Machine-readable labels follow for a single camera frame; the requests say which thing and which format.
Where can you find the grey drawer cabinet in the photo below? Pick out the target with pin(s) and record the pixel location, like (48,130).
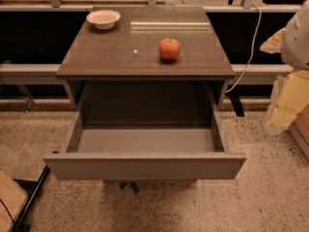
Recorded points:
(130,49)

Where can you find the grey top drawer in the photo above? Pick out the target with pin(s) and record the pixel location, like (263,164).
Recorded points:
(145,131)

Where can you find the white bowl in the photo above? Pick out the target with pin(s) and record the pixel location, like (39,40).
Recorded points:
(103,19)

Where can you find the black stand leg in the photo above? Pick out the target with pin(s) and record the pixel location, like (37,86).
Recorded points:
(32,189)

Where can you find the grey metal rail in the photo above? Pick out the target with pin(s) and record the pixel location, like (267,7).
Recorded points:
(45,74)

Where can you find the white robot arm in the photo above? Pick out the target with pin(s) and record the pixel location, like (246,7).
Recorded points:
(295,42)

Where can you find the red apple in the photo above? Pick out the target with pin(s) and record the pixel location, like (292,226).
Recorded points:
(169,49)

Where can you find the wooden board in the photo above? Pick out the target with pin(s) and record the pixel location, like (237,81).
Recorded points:
(13,198)

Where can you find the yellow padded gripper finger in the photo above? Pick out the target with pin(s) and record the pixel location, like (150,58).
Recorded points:
(289,96)
(273,44)

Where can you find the cardboard box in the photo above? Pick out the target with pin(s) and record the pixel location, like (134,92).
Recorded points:
(300,130)

